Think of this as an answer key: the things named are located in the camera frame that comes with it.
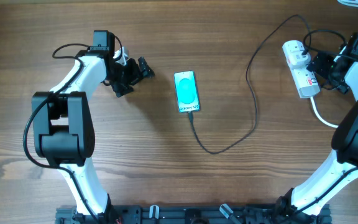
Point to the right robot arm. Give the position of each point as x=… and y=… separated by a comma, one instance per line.
x=304, y=203

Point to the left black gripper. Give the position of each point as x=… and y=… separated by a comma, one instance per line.
x=134, y=78

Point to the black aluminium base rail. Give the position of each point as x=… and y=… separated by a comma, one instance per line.
x=256, y=213

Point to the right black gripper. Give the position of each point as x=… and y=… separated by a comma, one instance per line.
x=321, y=69

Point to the white power strip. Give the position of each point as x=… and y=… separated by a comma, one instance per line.
x=305, y=81

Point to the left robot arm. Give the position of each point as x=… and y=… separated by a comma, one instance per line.
x=62, y=123

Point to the white USB charger plug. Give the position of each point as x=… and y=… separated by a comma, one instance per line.
x=297, y=59

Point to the smartphone with teal screen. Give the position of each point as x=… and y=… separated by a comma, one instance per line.
x=187, y=93

